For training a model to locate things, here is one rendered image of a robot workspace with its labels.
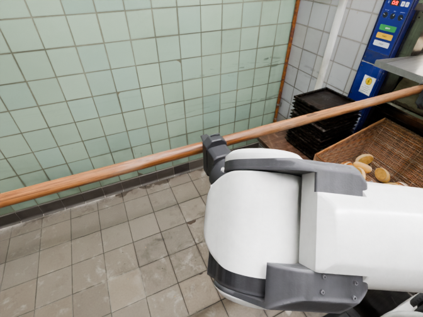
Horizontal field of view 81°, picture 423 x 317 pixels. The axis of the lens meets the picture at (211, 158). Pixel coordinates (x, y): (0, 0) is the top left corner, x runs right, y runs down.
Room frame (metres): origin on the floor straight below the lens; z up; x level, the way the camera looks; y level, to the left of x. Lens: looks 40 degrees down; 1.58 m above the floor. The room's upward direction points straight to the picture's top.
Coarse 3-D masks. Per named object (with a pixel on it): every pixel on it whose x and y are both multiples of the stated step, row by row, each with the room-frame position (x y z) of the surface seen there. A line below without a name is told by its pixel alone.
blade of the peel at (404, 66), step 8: (416, 56) 1.26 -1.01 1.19; (376, 64) 1.14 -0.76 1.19; (384, 64) 1.11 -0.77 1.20; (392, 64) 1.16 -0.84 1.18; (400, 64) 1.16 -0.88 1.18; (408, 64) 1.16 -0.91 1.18; (416, 64) 1.16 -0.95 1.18; (392, 72) 1.06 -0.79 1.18; (400, 72) 1.04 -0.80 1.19; (408, 72) 1.01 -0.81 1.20; (416, 72) 1.06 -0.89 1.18; (416, 80) 0.97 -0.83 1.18
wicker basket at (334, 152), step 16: (368, 128) 1.18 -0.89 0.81; (384, 128) 1.20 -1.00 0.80; (400, 128) 1.14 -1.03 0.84; (336, 144) 1.10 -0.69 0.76; (352, 144) 1.16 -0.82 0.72; (368, 144) 1.21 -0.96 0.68; (384, 144) 1.14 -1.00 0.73; (416, 144) 1.04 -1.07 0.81; (320, 160) 1.01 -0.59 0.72; (336, 160) 1.13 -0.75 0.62; (352, 160) 1.17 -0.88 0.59; (384, 160) 1.09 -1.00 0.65; (400, 160) 1.03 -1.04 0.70; (416, 160) 0.98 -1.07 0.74; (368, 176) 1.02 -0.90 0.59; (400, 176) 0.98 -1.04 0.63
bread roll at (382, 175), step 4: (380, 168) 1.03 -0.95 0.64; (376, 172) 1.02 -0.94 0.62; (380, 172) 1.01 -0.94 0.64; (384, 172) 0.99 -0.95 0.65; (376, 176) 1.00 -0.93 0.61; (380, 176) 0.99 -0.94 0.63; (384, 176) 0.97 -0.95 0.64; (388, 176) 0.97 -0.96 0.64; (380, 180) 0.97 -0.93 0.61; (384, 180) 0.96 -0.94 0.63; (388, 180) 0.95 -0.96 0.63
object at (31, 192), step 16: (384, 96) 0.78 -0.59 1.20; (400, 96) 0.80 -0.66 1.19; (320, 112) 0.67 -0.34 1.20; (336, 112) 0.69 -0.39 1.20; (256, 128) 0.59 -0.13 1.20; (272, 128) 0.59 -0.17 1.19; (288, 128) 0.61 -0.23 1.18; (192, 144) 0.52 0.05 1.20; (128, 160) 0.45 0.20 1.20; (144, 160) 0.45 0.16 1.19; (160, 160) 0.46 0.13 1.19; (80, 176) 0.40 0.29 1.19; (96, 176) 0.41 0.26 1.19; (112, 176) 0.42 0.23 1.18; (16, 192) 0.35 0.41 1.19; (32, 192) 0.36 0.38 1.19; (48, 192) 0.36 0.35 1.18
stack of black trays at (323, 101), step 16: (304, 96) 1.41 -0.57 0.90; (320, 96) 1.41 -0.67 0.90; (336, 96) 1.41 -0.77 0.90; (304, 112) 1.31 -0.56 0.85; (352, 112) 1.24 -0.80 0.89; (304, 128) 1.29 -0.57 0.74; (320, 128) 1.18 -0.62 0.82; (336, 128) 1.21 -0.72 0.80; (304, 144) 1.25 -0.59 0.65; (320, 144) 1.16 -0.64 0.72
